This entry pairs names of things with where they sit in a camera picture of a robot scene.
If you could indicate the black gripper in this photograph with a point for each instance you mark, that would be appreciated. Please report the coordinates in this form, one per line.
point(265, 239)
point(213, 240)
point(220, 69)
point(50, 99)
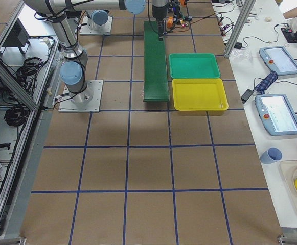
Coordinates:
point(158, 13)

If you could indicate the plain orange cylinder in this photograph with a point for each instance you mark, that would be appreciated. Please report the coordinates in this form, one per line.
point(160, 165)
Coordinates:
point(170, 22)

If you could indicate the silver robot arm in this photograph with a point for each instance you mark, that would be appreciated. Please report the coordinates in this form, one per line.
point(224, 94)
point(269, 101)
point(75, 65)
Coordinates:
point(54, 12)
point(100, 16)

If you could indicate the green plastic tray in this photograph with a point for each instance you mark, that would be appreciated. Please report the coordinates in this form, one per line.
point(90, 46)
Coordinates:
point(193, 65)

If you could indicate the green conveyor belt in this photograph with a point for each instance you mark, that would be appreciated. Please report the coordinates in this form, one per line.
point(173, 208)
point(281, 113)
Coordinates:
point(155, 67)

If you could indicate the yellow plastic tray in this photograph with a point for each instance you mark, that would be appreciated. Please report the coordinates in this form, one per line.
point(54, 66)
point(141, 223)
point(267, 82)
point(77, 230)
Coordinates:
point(199, 94)

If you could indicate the black power adapter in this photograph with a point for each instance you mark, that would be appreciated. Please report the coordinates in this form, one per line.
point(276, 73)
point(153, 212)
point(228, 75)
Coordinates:
point(246, 95)

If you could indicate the far teach pendant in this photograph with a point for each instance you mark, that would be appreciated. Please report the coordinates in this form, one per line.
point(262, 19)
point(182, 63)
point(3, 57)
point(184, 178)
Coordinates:
point(279, 60)

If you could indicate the teach pendant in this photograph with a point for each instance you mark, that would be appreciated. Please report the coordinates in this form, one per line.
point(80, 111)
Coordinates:
point(279, 60)
point(276, 114)

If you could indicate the folded plaid umbrella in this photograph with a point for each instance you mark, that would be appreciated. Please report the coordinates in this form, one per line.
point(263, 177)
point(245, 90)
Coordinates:
point(266, 82)

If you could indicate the near teach pendant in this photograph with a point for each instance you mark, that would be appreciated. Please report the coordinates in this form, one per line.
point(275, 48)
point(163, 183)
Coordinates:
point(276, 114)

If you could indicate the blue plastic cup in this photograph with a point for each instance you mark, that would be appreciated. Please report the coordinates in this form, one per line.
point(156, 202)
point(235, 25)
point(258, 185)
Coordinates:
point(271, 155)

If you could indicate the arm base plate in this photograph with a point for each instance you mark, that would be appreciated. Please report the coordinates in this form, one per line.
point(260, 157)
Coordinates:
point(87, 101)
point(88, 27)

